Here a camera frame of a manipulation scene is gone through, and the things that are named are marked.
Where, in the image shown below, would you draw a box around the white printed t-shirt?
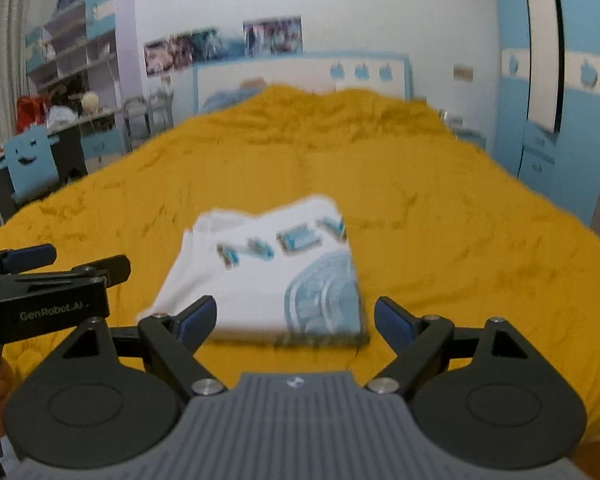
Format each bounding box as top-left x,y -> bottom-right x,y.
142,194 -> 368,346

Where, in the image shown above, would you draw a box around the blue smiley chair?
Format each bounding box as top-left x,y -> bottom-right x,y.
0,125 -> 60,205

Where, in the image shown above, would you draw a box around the mustard yellow bedspread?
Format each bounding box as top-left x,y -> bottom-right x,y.
0,86 -> 600,441

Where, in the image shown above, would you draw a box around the red bag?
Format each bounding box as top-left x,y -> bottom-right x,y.
16,96 -> 50,134

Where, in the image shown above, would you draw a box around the blue pillow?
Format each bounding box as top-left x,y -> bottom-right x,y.
199,77 -> 268,114

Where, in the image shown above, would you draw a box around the white desk shelf unit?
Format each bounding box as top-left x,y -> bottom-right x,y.
26,0 -> 143,153

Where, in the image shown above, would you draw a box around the white blue headboard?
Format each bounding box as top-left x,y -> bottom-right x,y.
193,51 -> 414,114

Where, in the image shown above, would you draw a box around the blue and white wardrobe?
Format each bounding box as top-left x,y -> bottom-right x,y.
493,0 -> 600,226

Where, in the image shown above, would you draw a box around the beige wall switch plate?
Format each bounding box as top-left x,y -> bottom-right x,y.
452,64 -> 475,82

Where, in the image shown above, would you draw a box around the wall posters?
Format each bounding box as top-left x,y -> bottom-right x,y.
143,16 -> 303,77

